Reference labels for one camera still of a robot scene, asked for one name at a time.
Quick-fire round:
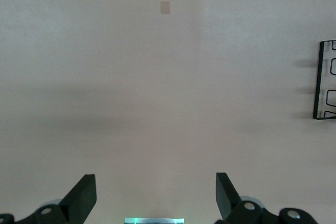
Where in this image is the black wire cup holder rack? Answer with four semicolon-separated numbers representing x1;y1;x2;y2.
312;39;336;121

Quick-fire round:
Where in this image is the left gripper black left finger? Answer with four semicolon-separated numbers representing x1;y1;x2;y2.
0;173;97;224

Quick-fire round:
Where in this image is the small brown tape patch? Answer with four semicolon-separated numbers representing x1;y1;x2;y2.
160;1;171;15

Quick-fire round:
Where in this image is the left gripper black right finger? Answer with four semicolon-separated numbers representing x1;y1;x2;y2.
214;172;319;224

